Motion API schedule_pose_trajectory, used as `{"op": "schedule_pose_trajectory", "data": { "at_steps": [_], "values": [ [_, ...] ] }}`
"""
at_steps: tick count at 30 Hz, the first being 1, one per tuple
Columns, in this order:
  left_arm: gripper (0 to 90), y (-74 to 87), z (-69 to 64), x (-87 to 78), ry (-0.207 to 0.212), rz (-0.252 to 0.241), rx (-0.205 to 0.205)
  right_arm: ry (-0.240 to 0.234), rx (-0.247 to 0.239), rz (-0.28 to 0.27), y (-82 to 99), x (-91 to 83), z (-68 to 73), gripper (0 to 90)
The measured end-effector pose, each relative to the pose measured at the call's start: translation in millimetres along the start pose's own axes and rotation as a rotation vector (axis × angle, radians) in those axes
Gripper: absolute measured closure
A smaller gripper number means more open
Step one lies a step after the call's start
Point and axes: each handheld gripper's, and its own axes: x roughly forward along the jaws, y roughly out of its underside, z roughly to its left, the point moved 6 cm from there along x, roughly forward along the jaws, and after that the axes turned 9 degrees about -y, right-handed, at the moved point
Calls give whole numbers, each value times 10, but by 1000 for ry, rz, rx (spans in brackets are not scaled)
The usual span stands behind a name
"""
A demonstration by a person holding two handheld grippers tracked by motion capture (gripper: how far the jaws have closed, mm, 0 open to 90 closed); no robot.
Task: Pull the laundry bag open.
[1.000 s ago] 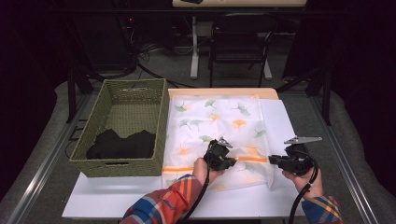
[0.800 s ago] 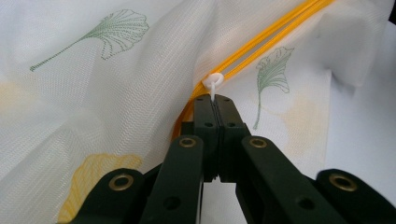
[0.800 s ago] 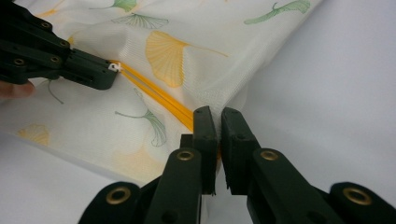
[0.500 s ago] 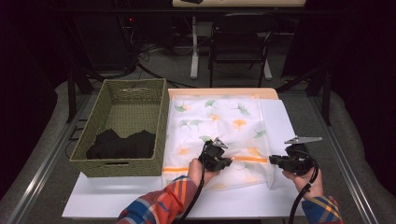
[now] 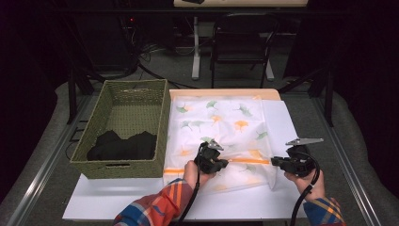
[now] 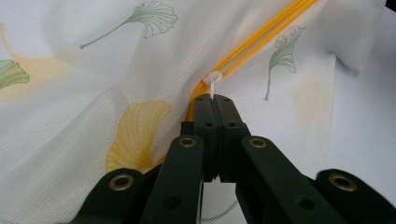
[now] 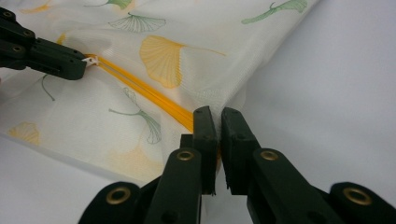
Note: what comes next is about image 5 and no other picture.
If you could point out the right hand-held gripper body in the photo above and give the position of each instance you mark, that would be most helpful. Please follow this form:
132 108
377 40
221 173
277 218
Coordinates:
299 161

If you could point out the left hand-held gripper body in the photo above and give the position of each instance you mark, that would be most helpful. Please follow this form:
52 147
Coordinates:
207 158

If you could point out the white leaf-print laundry bag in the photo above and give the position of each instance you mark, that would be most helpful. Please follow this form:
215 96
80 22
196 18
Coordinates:
226 119

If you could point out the black cloth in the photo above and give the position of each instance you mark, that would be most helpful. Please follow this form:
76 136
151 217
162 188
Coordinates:
125 149

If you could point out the green woven basket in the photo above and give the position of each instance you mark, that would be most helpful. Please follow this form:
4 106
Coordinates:
125 169

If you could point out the person's left hand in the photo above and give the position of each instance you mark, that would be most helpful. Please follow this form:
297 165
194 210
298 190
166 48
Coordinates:
192 175

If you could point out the person's right hand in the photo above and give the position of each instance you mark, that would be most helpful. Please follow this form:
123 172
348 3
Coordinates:
316 193

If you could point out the black metal stand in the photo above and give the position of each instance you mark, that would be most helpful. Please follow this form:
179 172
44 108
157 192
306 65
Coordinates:
328 100
72 100

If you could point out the wooden desk with white legs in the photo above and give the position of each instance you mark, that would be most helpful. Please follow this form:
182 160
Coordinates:
196 62

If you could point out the white board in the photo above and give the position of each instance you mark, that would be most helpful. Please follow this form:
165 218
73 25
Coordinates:
109 201

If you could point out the black device with red light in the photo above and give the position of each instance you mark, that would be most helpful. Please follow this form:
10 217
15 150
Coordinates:
131 20

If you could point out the black device on desk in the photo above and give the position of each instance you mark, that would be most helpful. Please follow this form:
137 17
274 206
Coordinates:
193 1

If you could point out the aluminium rail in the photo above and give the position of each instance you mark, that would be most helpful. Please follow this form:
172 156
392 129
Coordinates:
47 163
345 157

